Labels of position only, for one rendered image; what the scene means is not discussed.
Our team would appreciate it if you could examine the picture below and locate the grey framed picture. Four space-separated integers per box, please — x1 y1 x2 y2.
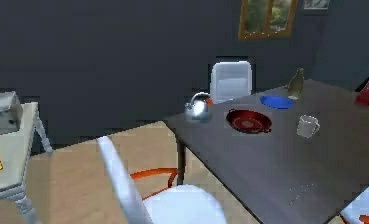
303 0 331 11

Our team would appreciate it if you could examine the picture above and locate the red round pan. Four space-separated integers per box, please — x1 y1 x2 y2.
225 108 273 135

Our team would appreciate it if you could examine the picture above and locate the white chair with orange frame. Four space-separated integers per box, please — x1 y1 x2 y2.
96 135 228 224
339 182 369 224
209 60 253 105

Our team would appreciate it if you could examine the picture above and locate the white side table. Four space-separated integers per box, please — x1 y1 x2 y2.
0 101 54 224

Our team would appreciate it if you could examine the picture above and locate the dark grey dining table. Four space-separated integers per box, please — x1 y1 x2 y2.
162 78 369 224

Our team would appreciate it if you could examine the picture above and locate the white mug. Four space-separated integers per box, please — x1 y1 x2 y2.
296 114 321 139

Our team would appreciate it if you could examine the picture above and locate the grey toaster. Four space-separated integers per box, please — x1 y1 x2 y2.
0 91 24 138

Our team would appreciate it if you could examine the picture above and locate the red box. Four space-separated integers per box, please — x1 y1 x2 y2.
354 75 369 108

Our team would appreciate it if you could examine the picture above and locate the olive green bottle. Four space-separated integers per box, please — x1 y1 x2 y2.
287 67 306 101

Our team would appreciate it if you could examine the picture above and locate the blue plate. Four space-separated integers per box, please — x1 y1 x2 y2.
259 94 296 110

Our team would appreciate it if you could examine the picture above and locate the silver kettle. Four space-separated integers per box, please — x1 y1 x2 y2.
184 92 214 123

